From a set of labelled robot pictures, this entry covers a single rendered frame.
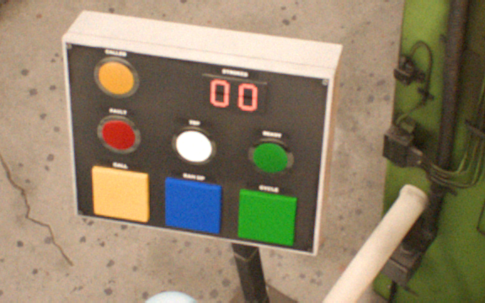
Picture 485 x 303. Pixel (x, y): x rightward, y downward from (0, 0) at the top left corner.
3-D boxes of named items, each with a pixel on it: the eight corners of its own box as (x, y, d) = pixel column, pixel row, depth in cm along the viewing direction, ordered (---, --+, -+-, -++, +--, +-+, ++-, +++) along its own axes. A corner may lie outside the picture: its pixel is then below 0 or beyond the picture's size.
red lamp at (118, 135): (128, 160, 137) (122, 145, 133) (100, 141, 138) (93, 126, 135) (143, 142, 138) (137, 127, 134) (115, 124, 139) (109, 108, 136)
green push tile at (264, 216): (293, 246, 139) (296, 201, 135) (237, 237, 141) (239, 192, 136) (295, 238, 141) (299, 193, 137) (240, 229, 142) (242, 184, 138)
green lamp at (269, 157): (279, 183, 134) (277, 168, 130) (249, 164, 135) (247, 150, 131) (293, 165, 135) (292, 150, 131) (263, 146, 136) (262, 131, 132)
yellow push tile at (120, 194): (147, 223, 142) (146, 178, 138) (94, 214, 144) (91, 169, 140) (150, 215, 144) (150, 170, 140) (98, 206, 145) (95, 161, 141)
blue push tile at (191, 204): (219, 234, 141) (220, 189, 137) (165, 225, 142) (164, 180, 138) (222, 226, 142) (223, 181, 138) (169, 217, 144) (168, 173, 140)
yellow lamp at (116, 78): (125, 104, 132) (119, 87, 128) (98, 86, 134) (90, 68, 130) (141, 86, 133) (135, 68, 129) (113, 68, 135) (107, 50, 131)
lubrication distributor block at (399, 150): (412, 184, 169) (418, 146, 157) (379, 164, 171) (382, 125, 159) (423, 168, 170) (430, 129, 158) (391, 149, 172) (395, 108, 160)
